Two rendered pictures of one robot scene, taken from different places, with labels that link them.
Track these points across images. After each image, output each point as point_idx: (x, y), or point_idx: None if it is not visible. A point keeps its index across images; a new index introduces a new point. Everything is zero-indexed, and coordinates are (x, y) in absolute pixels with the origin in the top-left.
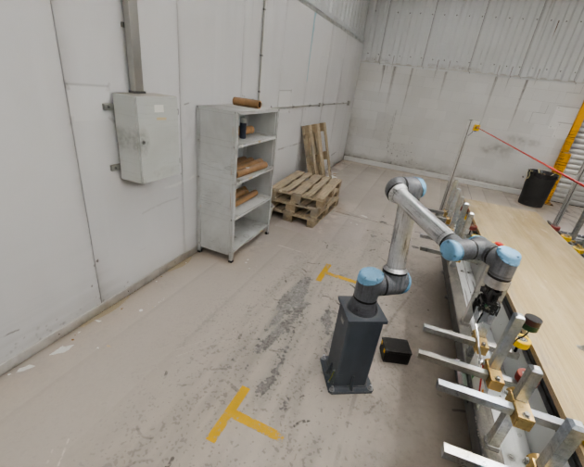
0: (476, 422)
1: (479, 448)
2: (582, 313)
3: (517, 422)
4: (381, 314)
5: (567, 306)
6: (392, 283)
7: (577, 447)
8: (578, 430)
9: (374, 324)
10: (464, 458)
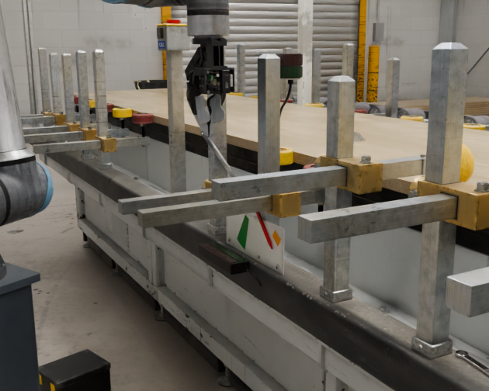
0: (296, 287)
1: (326, 310)
2: (317, 124)
3: (362, 181)
4: (17, 270)
5: (296, 124)
6: (13, 183)
7: (465, 87)
8: (457, 47)
9: (11, 294)
10: (346, 213)
